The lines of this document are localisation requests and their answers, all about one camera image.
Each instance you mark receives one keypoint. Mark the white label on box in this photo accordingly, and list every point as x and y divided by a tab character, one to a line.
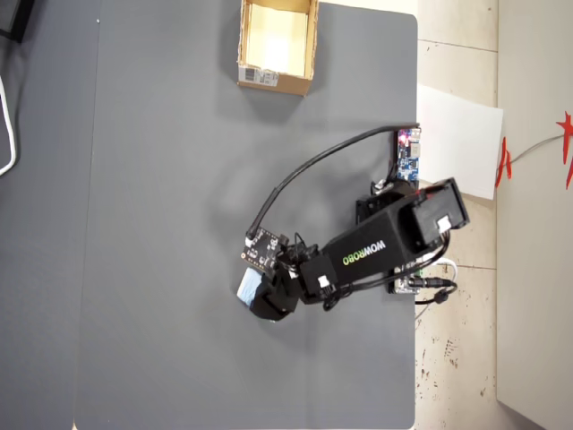
259	76

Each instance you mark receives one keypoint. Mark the pale paper sheet inside box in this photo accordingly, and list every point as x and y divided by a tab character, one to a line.
279	42

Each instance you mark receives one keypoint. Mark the black camera circuit board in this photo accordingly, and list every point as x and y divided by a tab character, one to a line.
262	251

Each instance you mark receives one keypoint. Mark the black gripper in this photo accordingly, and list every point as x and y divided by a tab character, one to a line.
286	282

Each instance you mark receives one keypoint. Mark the white paper sheet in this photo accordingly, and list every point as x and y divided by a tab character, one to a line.
461	143

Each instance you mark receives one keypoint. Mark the blue and white foam block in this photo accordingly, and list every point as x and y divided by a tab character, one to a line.
250	289

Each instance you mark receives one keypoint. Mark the blue controller circuit board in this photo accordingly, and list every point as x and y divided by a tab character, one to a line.
408	157

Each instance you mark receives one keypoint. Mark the black frame object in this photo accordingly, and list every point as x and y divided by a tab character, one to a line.
20	20

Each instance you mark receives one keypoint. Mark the open cardboard box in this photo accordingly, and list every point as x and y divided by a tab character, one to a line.
279	83

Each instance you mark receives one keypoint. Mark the grey table mat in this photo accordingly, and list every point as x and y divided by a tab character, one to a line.
179	201

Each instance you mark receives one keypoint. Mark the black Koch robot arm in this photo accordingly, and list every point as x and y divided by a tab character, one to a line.
367	251

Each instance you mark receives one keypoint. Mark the small driver circuit board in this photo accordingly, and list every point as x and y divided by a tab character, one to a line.
403	284

